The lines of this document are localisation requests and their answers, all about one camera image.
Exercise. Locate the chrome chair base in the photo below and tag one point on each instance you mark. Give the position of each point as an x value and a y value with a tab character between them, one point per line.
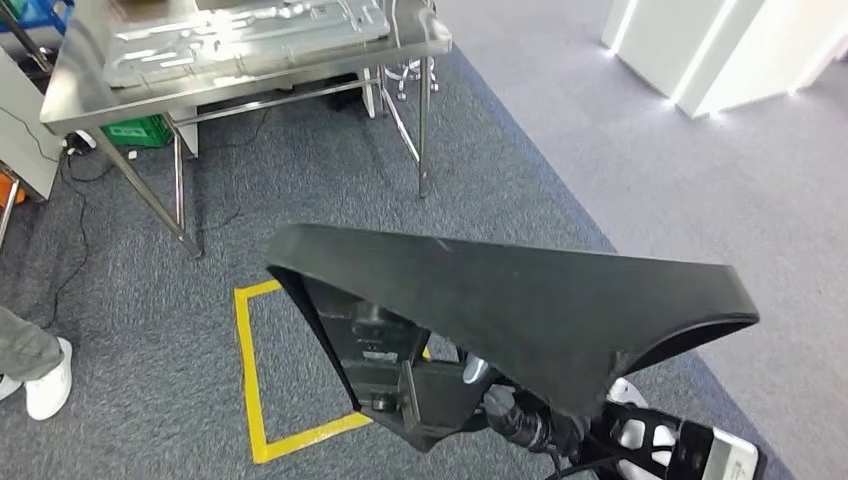
407	69

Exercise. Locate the stainless steel workbench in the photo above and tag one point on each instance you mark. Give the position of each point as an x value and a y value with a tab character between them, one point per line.
79	99

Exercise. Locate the blue steel rack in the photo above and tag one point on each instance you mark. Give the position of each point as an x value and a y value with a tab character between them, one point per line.
40	13

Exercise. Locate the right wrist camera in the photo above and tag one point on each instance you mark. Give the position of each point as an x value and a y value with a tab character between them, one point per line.
729	457

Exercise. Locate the steel side table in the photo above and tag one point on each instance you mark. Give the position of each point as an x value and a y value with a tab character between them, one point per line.
9	210

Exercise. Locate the black plastic licence plate bracket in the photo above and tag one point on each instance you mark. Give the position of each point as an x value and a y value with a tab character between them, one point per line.
497	298

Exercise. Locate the white lit partition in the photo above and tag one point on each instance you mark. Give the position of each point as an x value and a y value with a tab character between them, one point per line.
662	46

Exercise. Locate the white power strip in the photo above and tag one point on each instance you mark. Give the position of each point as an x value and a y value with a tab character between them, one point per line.
83	139

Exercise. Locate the person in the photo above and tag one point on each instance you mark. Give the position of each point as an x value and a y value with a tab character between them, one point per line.
26	351

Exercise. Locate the white pedestal block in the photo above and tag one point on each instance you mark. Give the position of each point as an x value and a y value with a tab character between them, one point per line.
185	132
366	93

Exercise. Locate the stamped metal panel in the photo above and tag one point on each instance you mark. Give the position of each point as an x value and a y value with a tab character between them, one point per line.
232	46

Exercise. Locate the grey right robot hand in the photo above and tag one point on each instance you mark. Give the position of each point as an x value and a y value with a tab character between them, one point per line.
523	424

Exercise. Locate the orange object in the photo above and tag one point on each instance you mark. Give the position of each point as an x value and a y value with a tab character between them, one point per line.
10	192

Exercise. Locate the green plastic crate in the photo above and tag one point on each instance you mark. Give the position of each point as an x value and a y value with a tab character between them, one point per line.
132	132

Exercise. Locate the white cabinet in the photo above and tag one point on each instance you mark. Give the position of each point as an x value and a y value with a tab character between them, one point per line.
26	132

